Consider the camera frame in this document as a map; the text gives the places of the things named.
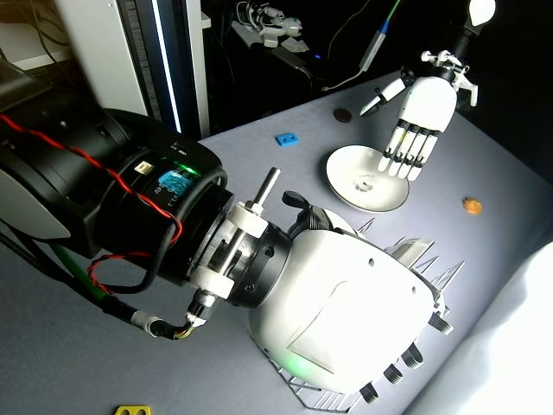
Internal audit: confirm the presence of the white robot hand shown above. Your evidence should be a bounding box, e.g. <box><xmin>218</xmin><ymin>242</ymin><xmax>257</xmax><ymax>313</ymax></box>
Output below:
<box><xmin>248</xmin><ymin>189</ymin><xmax>457</xmax><ymax>405</ymax></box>
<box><xmin>359</xmin><ymin>64</ymin><xmax>458</xmax><ymax>182</ymax></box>

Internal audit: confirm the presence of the orange toy pastry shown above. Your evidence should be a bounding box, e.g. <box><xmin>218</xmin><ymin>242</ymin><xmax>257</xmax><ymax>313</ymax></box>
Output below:
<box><xmin>461</xmin><ymin>196</ymin><xmax>484</xmax><ymax>216</ymax></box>

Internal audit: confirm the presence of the black power adapter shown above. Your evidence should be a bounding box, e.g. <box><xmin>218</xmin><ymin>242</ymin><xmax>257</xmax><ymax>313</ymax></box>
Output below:
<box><xmin>270</xmin><ymin>45</ymin><xmax>313</xmax><ymax>74</ymax></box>

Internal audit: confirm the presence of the white cloth backdrop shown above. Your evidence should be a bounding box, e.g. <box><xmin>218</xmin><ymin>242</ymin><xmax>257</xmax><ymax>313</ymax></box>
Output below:
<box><xmin>401</xmin><ymin>241</ymin><xmax>553</xmax><ymax>415</ymax></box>

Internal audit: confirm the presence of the white plastic device pile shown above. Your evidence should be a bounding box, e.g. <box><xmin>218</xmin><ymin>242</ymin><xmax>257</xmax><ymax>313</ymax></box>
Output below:
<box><xmin>231</xmin><ymin>0</ymin><xmax>310</xmax><ymax>51</ymax></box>

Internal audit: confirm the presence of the grey table cloth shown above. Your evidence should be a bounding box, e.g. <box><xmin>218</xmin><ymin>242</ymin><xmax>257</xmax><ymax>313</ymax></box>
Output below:
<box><xmin>0</xmin><ymin>73</ymin><xmax>553</xmax><ymax>415</ymax></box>

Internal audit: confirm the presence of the grey cable adapter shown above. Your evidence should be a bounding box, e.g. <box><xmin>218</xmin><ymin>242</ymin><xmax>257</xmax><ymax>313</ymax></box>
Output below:
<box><xmin>359</xmin><ymin>29</ymin><xmax>388</xmax><ymax>73</ymax></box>

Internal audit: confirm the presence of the thin white cable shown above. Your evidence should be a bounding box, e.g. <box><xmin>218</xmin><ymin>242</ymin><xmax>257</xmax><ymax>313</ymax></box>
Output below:
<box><xmin>321</xmin><ymin>68</ymin><xmax>363</xmax><ymax>92</ymax></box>

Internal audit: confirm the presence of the green and blue cable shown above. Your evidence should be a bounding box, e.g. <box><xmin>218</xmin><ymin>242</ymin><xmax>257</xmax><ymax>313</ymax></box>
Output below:
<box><xmin>378</xmin><ymin>0</ymin><xmax>402</xmax><ymax>35</ymax></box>

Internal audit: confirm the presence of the wire dish rack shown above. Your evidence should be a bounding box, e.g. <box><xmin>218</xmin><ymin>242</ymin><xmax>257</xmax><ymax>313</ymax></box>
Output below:
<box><xmin>270</xmin><ymin>215</ymin><xmax>467</xmax><ymax>411</ymax></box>

